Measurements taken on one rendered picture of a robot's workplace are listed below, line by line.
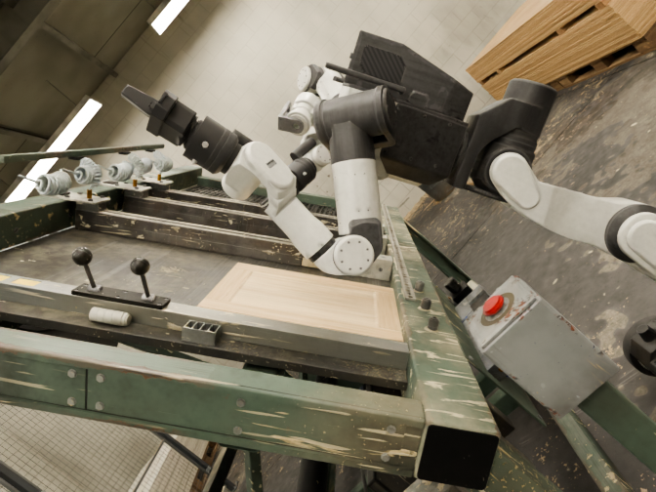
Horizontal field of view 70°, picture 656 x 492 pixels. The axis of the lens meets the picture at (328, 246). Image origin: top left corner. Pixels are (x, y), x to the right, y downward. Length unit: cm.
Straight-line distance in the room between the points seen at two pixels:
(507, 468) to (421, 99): 75
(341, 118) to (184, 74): 610
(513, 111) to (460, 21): 621
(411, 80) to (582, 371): 68
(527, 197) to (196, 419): 85
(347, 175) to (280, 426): 47
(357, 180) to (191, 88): 608
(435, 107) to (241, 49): 593
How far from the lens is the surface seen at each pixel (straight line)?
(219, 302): 118
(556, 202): 124
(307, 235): 90
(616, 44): 465
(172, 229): 166
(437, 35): 724
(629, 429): 94
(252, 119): 673
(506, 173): 117
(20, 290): 121
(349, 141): 93
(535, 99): 122
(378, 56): 112
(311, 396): 79
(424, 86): 112
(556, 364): 80
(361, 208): 92
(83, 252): 106
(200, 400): 83
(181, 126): 90
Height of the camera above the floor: 128
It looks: 6 degrees down
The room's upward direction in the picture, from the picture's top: 50 degrees counter-clockwise
